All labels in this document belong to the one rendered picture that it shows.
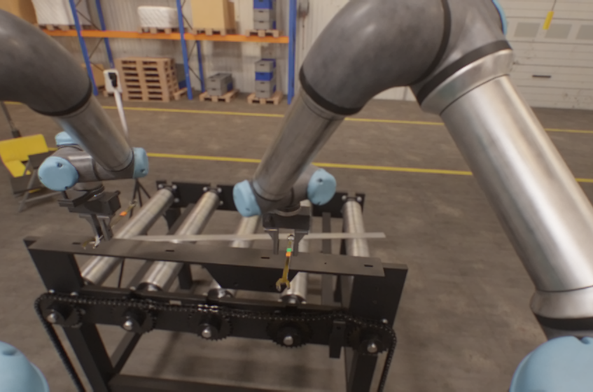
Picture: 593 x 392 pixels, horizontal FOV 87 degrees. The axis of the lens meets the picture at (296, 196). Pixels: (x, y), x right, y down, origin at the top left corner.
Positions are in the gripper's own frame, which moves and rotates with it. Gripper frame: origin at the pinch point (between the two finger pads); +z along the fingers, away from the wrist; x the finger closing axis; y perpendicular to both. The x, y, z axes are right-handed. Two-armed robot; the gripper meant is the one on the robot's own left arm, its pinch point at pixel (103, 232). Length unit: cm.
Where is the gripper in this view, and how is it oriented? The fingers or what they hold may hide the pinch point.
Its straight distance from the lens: 112.1
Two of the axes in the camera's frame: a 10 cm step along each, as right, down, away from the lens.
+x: -10.0, -0.6, 0.6
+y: 0.8, -4.7, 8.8
